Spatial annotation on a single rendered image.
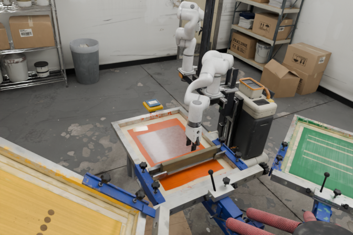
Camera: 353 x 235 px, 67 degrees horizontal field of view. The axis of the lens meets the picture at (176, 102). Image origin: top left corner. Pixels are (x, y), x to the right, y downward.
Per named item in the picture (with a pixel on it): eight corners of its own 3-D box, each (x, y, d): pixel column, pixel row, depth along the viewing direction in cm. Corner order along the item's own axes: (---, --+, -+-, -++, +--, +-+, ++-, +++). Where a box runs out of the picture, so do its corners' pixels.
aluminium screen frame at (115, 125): (111, 126, 195) (111, 122, 193) (180, 109, 222) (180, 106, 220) (158, 210, 138) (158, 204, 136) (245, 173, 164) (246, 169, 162)
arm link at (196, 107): (195, 91, 151) (211, 94, 149) (193, 107, 156) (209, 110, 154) (188, 103, 138) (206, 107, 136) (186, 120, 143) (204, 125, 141)
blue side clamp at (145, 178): (134, 172, 160) (134, 163, 156) (142, 170, 162) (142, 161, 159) (156, 211, 138) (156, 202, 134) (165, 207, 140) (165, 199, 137)
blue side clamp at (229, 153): (210, 147, 185) (211, 139, 181) (216, 145, 187) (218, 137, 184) (239, 177, 163) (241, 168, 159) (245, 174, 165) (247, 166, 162)
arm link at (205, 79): (213, 82, 160) (205, 112, 150) (192, 78, 162) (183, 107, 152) (214, 73, 152) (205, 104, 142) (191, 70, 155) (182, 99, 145)
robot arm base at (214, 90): (217, 87, 221) (220, 70, 213) (226, 94, 212) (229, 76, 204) (201, 89, 215) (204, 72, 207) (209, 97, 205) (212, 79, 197)
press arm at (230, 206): (210, 198, 141) (211, 191, 139) (219, 194, 144) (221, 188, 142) (231, 224, 129) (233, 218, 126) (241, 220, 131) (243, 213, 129)
